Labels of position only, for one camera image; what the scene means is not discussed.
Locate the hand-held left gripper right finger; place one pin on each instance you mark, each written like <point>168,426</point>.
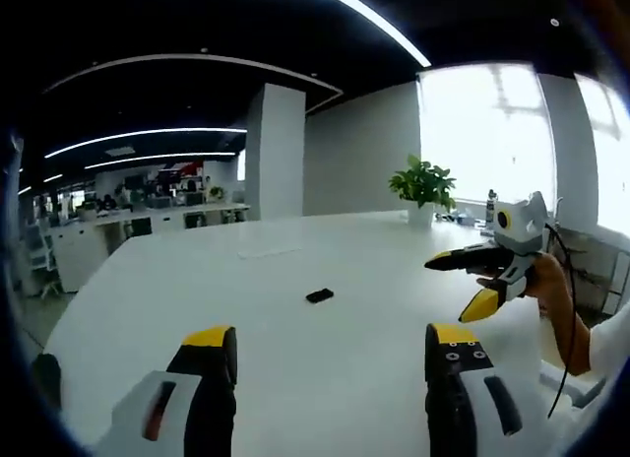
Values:
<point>450,408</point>

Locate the white mesh office chair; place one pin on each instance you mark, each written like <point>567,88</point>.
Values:
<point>43,255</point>

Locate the black box-shaped object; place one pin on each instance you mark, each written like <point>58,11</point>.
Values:
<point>48,380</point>

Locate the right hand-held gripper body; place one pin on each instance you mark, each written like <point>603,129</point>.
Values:
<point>519,225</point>

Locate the long ceiling strip light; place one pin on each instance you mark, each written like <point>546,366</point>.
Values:
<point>384,26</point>

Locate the potted green plant white pot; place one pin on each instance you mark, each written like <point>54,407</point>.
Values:
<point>420,213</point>

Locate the slim drinking bottle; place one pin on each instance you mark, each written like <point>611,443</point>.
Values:
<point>491,208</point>

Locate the person's white sleeve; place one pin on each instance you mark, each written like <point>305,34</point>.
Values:
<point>610,344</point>

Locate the small potted plant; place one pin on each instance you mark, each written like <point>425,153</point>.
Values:
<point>217,193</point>

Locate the white office desk row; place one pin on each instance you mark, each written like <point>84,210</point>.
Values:
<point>147,220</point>

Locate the white side cabinet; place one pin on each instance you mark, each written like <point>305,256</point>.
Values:
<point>598,265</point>

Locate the person's right hand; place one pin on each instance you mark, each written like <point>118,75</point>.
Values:
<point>553,287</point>

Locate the red and black wall screen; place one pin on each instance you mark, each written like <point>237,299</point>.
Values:
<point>179,171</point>

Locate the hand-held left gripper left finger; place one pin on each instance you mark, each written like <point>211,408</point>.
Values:
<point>207,408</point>

